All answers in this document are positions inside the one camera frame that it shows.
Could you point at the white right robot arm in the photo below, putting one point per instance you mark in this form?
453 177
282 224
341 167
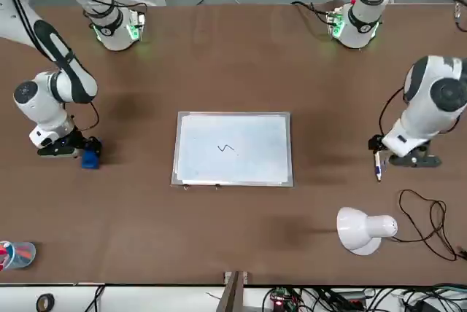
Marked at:
40 108

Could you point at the white desk lamp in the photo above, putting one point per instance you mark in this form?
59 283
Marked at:
365 228

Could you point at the red capped marker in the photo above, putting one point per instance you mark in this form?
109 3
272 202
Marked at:
3 253

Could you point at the white whiteboard marker blue band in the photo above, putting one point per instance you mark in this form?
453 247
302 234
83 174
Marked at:
378 170

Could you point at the circuit board red light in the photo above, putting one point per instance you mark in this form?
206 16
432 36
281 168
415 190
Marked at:
279 303

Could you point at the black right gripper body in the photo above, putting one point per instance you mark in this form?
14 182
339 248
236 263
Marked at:
73 139

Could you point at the aluminium frame post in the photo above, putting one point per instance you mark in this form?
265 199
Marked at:
230 297

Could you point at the blue plastic eraser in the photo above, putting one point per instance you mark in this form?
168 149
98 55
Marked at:
90 162

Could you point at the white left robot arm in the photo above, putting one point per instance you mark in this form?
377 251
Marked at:
427 115

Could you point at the metal framed whiteboard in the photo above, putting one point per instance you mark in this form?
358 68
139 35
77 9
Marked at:
255 151

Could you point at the orange highlighter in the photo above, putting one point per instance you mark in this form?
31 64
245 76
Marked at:
23 252

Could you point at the long black power supply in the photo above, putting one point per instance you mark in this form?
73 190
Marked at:
352 296

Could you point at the black tape roll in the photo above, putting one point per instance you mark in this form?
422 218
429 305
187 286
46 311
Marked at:
38 303

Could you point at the clear plastic pen cup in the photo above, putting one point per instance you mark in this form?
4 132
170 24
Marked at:
22 264

